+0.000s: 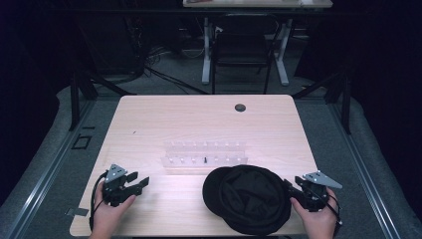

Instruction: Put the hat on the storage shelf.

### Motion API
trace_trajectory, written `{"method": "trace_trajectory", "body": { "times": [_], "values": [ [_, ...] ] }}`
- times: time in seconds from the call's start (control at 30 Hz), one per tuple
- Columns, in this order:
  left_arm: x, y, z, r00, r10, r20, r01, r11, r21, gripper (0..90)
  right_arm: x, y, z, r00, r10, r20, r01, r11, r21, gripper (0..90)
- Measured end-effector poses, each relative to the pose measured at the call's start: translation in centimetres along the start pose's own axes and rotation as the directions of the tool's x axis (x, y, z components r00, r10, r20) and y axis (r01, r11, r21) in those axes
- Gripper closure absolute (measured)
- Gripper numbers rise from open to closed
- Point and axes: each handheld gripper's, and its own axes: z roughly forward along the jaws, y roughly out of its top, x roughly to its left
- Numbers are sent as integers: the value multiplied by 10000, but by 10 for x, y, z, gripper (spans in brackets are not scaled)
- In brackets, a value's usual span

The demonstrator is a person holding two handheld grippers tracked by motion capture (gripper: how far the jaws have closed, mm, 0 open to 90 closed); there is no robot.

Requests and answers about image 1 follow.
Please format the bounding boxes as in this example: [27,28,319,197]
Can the black floor cables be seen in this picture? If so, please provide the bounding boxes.
[142,46,211,96]

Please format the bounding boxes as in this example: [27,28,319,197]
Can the person's left hand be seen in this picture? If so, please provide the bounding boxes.
[90,190,137,239]

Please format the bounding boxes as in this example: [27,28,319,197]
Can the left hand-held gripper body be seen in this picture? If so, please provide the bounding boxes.
[102,163,135,208]

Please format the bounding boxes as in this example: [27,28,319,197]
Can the black chair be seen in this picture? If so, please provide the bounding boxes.
[210,13,281,96]

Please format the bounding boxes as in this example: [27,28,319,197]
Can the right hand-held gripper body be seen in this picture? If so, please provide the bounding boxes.
[294,170,343,213]

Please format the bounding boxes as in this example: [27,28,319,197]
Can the black tape square outline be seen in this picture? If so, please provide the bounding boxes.
[71,133,93,150]

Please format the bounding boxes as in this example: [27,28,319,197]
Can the white-legged desk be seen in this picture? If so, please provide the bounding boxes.
[182,0,333,88]

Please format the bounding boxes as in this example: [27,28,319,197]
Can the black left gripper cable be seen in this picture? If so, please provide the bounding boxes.
[89,171,109,232]

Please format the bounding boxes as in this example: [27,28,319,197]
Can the black metal frame stand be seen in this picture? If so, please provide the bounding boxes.
[68,64,137,132]
[292,66,352,135]

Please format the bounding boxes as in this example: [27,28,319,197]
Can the person's right hand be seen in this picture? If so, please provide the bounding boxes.
[290,186,340,239]

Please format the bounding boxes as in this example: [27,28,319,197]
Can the clear acrylic rack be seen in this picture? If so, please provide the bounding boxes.
[160,139,250,176]

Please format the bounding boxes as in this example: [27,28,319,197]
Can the black cloth hat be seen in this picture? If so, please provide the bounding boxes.
[202,164,293,236]

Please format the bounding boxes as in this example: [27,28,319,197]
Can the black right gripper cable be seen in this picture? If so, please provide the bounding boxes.
[317,190,343,237]

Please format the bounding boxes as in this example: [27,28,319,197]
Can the grey tape piece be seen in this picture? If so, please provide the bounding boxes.
[64,207,90,217]

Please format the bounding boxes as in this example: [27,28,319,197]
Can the aluminium floor rail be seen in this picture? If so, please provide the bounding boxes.
[326,99,404,239]
[6,99,98,239]

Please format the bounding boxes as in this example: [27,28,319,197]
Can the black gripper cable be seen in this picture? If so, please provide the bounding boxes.
[317,190,343,237]
[89,171,109,232]

